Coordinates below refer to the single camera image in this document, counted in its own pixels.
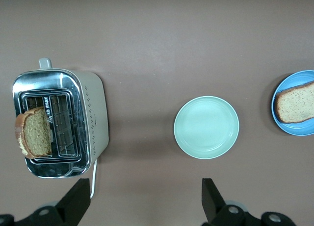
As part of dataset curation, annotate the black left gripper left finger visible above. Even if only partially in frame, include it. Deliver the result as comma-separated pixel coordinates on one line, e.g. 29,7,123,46
0,178,91,226

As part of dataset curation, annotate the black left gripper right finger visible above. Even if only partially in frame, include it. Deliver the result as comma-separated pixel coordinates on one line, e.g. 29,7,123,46
201,178,295,226

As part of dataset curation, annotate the brown toast bread slice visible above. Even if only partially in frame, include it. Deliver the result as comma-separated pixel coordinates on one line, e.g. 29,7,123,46
14,106,52,159
276,80,314,124

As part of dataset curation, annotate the mint green round plate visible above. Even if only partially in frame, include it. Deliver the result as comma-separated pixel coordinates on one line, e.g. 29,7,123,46
173,96,240,160

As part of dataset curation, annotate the blue round plate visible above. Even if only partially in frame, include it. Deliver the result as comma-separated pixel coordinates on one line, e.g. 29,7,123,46
271,70,314,136

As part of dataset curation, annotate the beige chrome two-slot toaster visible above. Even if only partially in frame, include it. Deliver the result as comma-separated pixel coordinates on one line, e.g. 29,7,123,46
12,57,110,179

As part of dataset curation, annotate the white toaster power cord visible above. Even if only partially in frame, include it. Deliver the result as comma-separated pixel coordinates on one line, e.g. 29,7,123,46
89,159,98,200

